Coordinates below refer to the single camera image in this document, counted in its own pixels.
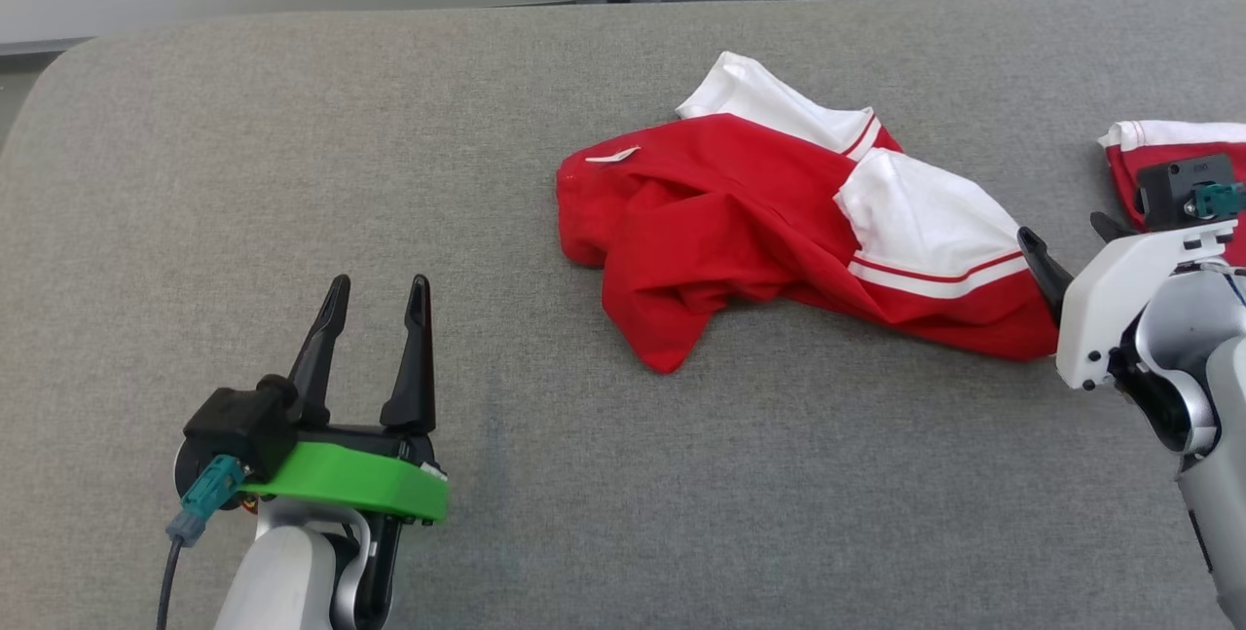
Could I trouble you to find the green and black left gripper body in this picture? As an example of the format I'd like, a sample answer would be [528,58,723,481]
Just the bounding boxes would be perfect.
[243,421,450,629]

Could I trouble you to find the red shorts with white waistband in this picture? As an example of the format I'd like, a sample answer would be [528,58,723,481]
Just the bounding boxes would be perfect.
[1098,120,1246,266]

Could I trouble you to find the black cable with teal connector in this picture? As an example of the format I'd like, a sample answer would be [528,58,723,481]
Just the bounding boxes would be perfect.
[1190,182,1246,220]
[156,455,246,630]

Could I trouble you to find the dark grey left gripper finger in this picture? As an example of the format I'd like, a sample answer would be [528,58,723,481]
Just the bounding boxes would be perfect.
[287,275,351,428]
[382,275,436,434]

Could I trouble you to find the red and white basketball jersey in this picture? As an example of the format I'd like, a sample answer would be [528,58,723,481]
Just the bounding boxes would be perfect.
[557,51,1062,374]

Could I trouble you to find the grey fabric sofa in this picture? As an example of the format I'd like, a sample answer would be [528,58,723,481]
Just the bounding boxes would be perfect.
[0,0,1246,630]

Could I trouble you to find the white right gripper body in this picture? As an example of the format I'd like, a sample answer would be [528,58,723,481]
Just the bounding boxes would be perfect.
[1056,219,1237,392]

